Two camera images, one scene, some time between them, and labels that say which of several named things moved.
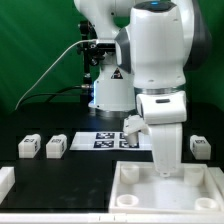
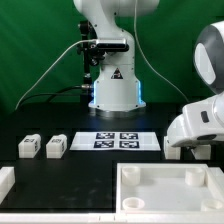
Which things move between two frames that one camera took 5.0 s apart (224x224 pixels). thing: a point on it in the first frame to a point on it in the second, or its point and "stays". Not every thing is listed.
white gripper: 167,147 to 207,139
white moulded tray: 196,188 stays
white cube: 29,146 stays
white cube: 200,147 stays
